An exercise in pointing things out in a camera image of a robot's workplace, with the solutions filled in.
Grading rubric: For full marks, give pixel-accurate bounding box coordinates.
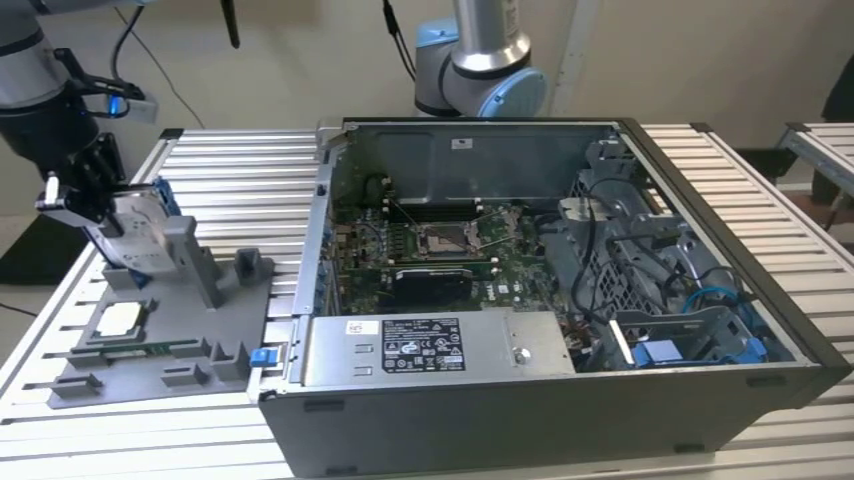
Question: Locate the CPU socket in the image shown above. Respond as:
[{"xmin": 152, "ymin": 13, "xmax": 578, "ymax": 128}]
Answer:
[{"xmin": 414, "ymin": 219, "xmax": 483, "ymax": 262}]

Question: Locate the black RAM slot bank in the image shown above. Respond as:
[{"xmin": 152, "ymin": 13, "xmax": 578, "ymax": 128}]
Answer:
[
  {"xmin": 389, "ymin": 196, "xmax": 487, "ymax": 210},
  {"xmin": 389, "ymin": 255, "xmax": 501, "ymax": 268}
]

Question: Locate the silver CPU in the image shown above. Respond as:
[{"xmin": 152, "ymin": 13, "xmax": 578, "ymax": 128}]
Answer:
[{"xmin": 92, "ymin": 302, "xmax": 146, "ymax": 338}]

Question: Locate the grey parts rack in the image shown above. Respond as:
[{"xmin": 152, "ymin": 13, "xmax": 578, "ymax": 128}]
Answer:
[{"xmin": 50, "ymin": 214, "xmax": 282, "ymax": 411}]

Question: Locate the green motherboard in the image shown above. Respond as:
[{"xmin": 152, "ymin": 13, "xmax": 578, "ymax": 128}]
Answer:
[{"xmin": 330, "ymin": 197, "xmax": 557, "ymax": 321}]

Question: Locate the metal disk bay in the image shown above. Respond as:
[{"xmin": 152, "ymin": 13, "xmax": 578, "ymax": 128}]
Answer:
[{"xmin": 603, "ymin": 299, "xmax": 769, "ymax": 374}]

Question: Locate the metal slat table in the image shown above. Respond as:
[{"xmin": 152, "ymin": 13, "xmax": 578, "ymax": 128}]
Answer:
[{"xmin": 776, "ymin": 121, "xmax": 854, "ymax": 187}]

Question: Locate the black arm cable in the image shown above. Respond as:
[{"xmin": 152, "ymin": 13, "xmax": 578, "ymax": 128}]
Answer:
[{"xmin": 108, "ymin": 3, "xmax": 148, "ymax": 85}]

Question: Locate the black PC case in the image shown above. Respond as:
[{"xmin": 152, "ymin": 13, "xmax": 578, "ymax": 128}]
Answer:
[{"xmin": 256, "ymin": 115, "xmax": 854, "ymax": 479}]

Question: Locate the hard disk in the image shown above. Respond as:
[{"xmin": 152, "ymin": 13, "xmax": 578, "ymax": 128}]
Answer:
[
  {"xmin": 629, "ymin": 337, "xmax": 767, "ymax": 370},
  {"xmin": 86, "ymin": 178, "xmax": 186, "ymax": 291}
]

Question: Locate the blue wire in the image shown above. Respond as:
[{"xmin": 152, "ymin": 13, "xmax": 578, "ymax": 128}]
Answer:
[{"xmin": 685, "ymin": 278, "xmax": 757, "ymax": 322}]

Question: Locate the black wire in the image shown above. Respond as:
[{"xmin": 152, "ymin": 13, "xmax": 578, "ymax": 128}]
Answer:
[{"xmin": 571, "ymin": 178, "xmax": 643, "ymax": 322}]

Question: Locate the silver power supply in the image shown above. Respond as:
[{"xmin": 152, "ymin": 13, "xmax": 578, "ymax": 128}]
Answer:
[{"xmin": 300, "ymin": 308, "xmax": 578, "ymax": 390}]

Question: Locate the black hanging rod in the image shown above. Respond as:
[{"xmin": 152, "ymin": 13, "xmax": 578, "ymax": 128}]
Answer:
[{"xmin": 219, "ymin": 0, "xmax": 242, "ymax": 50}]

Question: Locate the green RAM stick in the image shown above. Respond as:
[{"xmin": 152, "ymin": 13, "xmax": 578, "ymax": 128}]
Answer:
[{"xmin": 71, "ymin": 338, "xmax": 203, "ymax": 355}]

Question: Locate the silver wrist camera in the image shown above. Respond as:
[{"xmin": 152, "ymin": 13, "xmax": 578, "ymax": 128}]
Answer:
[{"xmin": 83, "ymin": 74, "xmax": 160, "ymax": 125}]

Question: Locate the black wall cable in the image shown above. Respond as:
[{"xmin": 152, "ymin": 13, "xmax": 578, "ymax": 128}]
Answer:
[{"xmin": 379, "ymin": 0, "xmax": 421, "ymax": 82}]

